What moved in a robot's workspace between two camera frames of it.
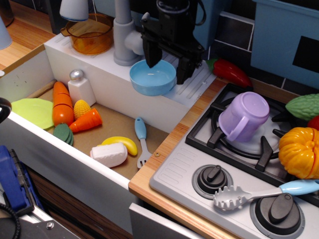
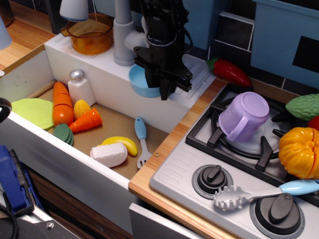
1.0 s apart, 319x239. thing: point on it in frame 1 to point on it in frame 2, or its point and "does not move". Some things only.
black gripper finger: (153, 54) to (153, 80)
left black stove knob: (209, 179) does not move
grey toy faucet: (128, 43) does not move
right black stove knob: (278, 215) does not move
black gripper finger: (186, 68) to (167, 87)
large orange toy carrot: (63, 110) does not move
